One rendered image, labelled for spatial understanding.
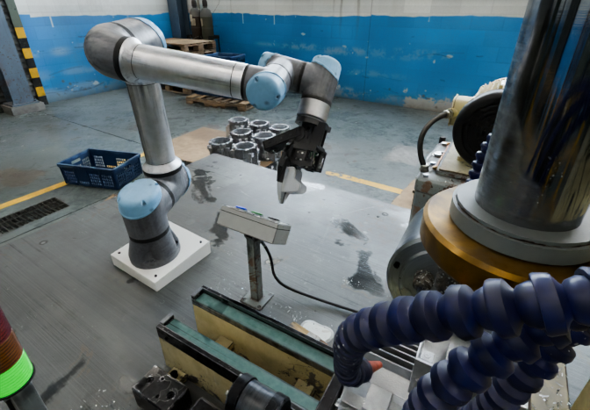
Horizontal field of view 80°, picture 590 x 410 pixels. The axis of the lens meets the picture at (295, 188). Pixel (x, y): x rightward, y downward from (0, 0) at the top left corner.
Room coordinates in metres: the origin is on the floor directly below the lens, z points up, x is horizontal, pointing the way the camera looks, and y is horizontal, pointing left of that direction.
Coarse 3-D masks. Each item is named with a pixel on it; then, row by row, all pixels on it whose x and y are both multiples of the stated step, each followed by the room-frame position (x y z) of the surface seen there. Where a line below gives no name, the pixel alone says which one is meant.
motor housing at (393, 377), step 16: (368, 352) 0.32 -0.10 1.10; (384, 352) 0.32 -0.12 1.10; (400, 352) 0.32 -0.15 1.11; (416, 352) 0.32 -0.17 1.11; (384, 368) 0.31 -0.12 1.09; (400, 368) 0.30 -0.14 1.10; (368, 384) 0.30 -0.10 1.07; (384, 384) 0.29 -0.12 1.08; (400, 384) 0.29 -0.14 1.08; (352, 400) 0.28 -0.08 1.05; (400, 400) 0.27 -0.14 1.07
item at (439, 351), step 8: (456, 336) 0.34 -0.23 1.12; (424, 344) 0.32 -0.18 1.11; (432, 344) 0.32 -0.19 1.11; (440, 344) 0.32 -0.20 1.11; (448, 344) 0.32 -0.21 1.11; (456, 344) 0.32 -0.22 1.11; (464, 344) 0.32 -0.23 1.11; (424, 352) 0.29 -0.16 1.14; (432, 352) 0.31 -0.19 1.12; (440, 352) 0.31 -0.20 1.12; (448, 352) 0.30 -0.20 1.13; (416, 360) 0.28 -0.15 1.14; (424, 360) 0.28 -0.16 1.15; (432, 360) 0.28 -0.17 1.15; (440, 360) 0.30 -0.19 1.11; (416, 368) 0.28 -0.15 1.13; (424, 368) 0.27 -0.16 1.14; (416, 376) 0.28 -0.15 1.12; (416, 384) 0.27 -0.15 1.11; (520, 408) 0.22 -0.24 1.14; (528, 408) 0.22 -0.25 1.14
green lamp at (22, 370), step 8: (24, 352) 0.34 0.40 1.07; (24, 360) 0.34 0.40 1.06; (16, 368) 0.32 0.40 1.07; (24, 368) 0.33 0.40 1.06; (0, 376) 0.30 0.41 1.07; (8, 376) 0.31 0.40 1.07; (16, 376) 0.32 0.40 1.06; (24, 376) 0.32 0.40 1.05; (0, 384) 0.30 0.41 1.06; (8, 384) 0.31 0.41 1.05; (16, 384) 0.31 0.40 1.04; (24, 384) 0.32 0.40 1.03; (0, 392) 0.30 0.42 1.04; (8, 392) 0.30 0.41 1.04
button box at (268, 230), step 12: (228, 216) 0.73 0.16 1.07; (240, 216) 0.71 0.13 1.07; (252, 216) 0.70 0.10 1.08; (240, 228) 0.70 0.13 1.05; (252, 228) 0.68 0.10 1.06; (264, 228) 0.67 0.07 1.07; (276, 228) 0.66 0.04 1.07; (288, 228) 0.70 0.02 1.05; (264, 240) 0.66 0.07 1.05; (276, 240) 0.66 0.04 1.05
